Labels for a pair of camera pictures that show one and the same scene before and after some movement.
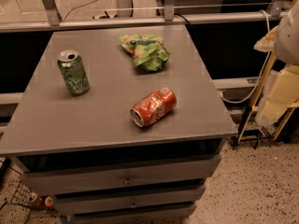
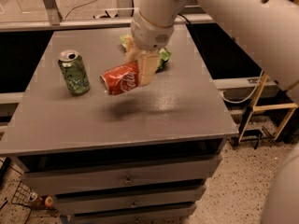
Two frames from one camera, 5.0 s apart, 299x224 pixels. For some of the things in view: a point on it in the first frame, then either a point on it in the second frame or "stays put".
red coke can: [152, 107] -> [121, 78]
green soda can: [74, 74] stays put
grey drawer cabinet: [84, 149] stays put
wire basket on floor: [24, 197] stays put
